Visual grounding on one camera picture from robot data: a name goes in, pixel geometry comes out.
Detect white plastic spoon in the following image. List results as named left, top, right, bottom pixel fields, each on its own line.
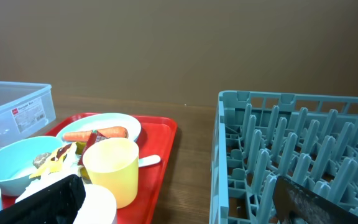
left=139, top=154, right=161, bottom=167

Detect green bowl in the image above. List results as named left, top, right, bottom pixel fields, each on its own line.
left=0, top=136, right=63, bottom=197

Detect white tissue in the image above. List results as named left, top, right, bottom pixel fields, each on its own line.
left=15, top=154, right=80, bottom=203

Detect pink plastic cup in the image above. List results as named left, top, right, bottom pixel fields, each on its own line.
left=73, top=184, right=117, bottom=224

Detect light blue plate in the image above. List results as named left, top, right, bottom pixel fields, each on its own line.
left=56, top=113, right=142, bottom=143

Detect yellow plastic cup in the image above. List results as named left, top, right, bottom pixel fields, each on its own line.
left=83, top=138, right=139, bottom=208

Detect red plastic tray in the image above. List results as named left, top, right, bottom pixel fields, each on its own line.
left=0, top=112, right=178, bottom=224

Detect yellow snack wrapper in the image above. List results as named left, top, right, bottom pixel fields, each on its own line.
left=29, top=143, right=77, bottom=179

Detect clear plastic bin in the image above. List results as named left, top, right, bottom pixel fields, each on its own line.
left=0, top=81, right=56, bottom=148

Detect orange carrot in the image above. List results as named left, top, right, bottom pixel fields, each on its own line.
left=63, top=126, right=129, bottom=142

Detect red snack wrapper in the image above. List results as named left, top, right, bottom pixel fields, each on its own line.
left=78, top=130, right=107, bottom=166

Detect grey dishwasher rack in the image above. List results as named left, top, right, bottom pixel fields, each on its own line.
left=209, top=90, right=358, bottom=223

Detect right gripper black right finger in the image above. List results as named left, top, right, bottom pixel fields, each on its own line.
left=273, top=176, right=358, bottom=224

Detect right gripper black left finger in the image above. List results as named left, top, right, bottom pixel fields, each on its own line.
left=0, top=174, right=86, bottom=224

